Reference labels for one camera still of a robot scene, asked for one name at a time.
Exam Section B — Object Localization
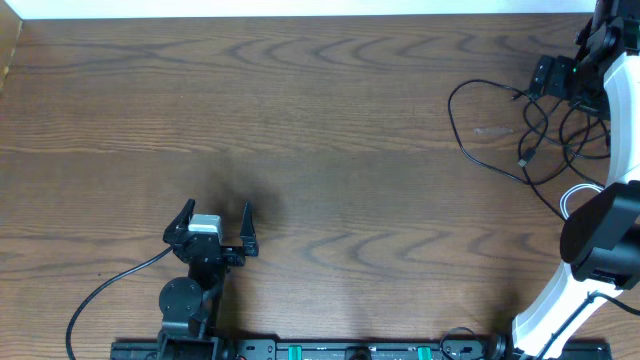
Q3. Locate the black usb cable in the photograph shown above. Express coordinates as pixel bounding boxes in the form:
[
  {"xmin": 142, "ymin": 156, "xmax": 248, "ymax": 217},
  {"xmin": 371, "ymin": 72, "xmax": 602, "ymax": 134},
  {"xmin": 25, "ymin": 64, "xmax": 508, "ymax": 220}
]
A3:
[
  {"xmin": 517, "ymin": 97, "xmax": 614, "ymax": 221},
  {"xmin": 446, "ymin": 78, "xmax": 551, "ymax": 187}
]

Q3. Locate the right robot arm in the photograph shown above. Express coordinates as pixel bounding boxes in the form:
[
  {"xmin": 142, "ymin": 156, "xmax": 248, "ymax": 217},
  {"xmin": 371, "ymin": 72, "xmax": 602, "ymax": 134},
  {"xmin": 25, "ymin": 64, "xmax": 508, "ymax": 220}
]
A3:
[{"xmin": 487, "ymin": 0, "xmax": 639, "ymax": 359}]

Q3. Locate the white usb cable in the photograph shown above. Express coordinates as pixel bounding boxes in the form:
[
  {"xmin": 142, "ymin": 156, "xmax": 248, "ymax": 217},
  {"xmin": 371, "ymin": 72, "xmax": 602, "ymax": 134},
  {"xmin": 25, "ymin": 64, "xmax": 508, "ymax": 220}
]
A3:
[{"xmin": 558, "ymin": 183, "xmax": 605, "ymax": 221}]

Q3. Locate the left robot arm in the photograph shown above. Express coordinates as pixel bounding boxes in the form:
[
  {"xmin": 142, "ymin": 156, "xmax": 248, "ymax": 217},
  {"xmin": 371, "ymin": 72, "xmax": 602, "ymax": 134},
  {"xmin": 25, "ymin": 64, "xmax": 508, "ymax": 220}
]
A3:
[{"xmin": 157, "ymin": 199, "xmax": 259, "ymax": 359}]

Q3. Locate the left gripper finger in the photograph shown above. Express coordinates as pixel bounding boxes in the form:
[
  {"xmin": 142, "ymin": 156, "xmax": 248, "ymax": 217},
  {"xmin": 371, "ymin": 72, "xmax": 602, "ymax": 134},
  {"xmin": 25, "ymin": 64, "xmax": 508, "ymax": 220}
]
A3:
[
  {"xmin": 240, "ymin": 202, "xmax": 259, "ymax": 257},
  {"xmin": 163, "ymin": 199, "xmax": 196, "ymax": 240}
]

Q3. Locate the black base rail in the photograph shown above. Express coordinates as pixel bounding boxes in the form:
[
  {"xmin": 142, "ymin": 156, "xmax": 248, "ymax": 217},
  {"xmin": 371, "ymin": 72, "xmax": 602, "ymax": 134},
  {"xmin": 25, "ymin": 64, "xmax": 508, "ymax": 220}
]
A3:
[{"xmin": 109, "ymin": 327, "xmax": 614, "ymax": 360}]

